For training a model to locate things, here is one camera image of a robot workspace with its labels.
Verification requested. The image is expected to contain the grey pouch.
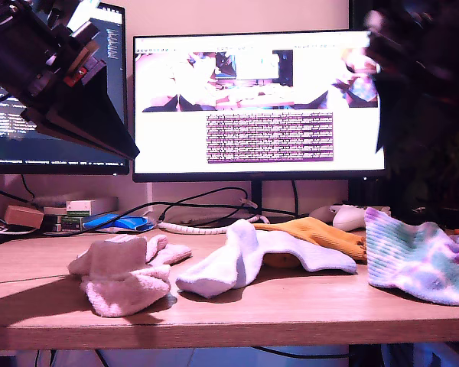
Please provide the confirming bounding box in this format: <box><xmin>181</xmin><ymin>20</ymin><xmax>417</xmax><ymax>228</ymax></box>
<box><xmin>33</xmin><ymin>192</ymin><xmax>86</xmax><ymax>208</ymax></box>

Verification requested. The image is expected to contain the black cable under table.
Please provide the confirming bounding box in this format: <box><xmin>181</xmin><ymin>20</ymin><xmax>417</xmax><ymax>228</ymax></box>
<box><xmin>252</xmin><ymin>346</ymin><xmax>351</xmax><ymax>360</ymax></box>

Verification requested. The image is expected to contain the white game controller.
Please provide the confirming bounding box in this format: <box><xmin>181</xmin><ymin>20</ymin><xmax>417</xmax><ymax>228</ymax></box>
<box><xmin>309</xmin><ymin>203</ymin><xmax>392</xmax><ymax>232</ymax></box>

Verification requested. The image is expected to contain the looped black cable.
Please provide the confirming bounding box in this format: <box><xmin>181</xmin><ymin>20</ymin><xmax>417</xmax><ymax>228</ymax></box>
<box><xmin>159</xmin><ymin>203</ymin><xmax>253</xmax><ymax>229</ymax></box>

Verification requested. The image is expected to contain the white box with green label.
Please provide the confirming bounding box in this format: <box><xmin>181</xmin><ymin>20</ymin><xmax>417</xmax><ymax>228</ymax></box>
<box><xmin>66</xmin><ymin>200</ymin><xmax>93</xmax><ymax>218</ymax></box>

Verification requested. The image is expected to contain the stack of green boxes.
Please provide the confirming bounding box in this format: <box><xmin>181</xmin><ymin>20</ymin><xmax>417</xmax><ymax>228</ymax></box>
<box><xmin>44</xmin><ymin>206</ymin><xmax>86</xmax><ymax>233</ymax></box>

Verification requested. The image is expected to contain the dark monitor with code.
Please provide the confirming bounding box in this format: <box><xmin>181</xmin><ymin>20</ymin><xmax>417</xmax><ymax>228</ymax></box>
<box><xmin>0</xmin><ymin>0</ymin><xmax>130</xmax><ymax>176</ymax></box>

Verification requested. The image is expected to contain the black monitor stand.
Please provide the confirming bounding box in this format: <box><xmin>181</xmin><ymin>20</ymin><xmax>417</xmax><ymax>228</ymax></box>
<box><xmin>251</xmin><ymin>180</ymin><xmax>263</xmax><ymax>216</ymax></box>

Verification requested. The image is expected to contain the white lavender sock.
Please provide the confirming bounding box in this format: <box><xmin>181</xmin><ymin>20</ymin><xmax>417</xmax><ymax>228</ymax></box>
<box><xmin>175</xmin><ymin>219</ymin><xmax>357</xmax><ymax>299</ymax></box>

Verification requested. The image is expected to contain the orange sock with frilled cuff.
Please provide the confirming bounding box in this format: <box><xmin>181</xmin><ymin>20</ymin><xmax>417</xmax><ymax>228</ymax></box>
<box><xmin>253</xmin><ymin>216</ymin><xmax>368</xmax><ymax>263</ymax></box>

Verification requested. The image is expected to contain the arm camera box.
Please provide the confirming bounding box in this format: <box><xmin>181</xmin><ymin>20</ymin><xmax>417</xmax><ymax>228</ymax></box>
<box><xmin>47</xmin><ymin>0</ymin><xmax>100</xmax><ymax>43</ymax></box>
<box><xmin>365</xmin><ymin>9</ymin><xmax>391</xmax><ymax>43</ymax></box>

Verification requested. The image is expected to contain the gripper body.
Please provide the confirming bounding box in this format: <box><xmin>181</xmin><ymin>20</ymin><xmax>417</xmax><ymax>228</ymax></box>
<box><xmin>0</xmin><ymin>13</ymin><xmax>108</xmax><ymax>115</ymax></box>

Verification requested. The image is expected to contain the black monitor cable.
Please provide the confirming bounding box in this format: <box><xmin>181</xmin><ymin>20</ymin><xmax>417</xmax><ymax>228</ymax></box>
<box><xmin>262</xmin><ymin>180</ymin><xmax>300</xmax><ymax>217</ymax></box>

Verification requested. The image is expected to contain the white spiral cable wrap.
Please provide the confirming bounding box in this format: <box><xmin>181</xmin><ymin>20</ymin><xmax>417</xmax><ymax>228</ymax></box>
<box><xmin>158</xmin><ymin>214</ymin><xmax>271</xmax><ymax>235</ymax></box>

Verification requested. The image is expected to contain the tie-dye sock with lettering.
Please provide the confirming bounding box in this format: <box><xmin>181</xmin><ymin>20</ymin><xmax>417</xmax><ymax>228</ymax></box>
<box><xmin>363</xmin><ymin>207</ymin><xmax>459</xmax><ymax>307</ymax></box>

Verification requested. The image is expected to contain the long black cable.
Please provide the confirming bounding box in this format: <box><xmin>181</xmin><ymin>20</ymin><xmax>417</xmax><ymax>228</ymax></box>
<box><xmin>93</xmin><ymin>186</ymin><xmax>250</xmax><ymax>230</ymax></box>

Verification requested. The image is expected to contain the black table frame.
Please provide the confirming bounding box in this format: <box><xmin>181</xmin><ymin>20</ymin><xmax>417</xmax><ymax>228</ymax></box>
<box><xmin>347</xmin><ymin>343</ymin><xmax>383</xmax><ymax>367</ymax></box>

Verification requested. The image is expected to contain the pink fluffy sock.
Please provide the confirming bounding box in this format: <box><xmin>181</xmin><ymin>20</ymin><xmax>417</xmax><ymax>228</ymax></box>
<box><xmin>67</xmin><ymin>248</ymin><xmax>172</xmax><ymax>318</ymax></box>
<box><xmin>86</xmin><ymin>234</ymin><xmax>193</xmax><ymax>277</ymax></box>

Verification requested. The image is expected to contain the blue packet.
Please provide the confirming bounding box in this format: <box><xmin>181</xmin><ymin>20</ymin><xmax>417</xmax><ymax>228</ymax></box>
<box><xmin>83</xmin><ymin>213</ymin><xmax>156</xmax><ymax>233</ymax></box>

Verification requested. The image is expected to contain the large monitor with white screen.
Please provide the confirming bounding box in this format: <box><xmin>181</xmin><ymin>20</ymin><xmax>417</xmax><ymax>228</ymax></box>
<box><xmin>132</xmin><ymin>29</ymin><xmax>387</xmax><ymax>184</ymax></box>

